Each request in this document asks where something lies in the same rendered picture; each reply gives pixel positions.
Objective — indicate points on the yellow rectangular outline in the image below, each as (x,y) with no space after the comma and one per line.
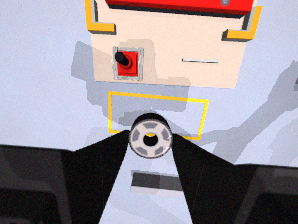
(156,97)

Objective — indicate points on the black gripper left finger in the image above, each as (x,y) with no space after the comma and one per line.
(82,180)

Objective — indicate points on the grey wheel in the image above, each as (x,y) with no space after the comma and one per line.
(150,147)

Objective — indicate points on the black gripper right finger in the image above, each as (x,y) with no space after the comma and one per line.
(219,192)

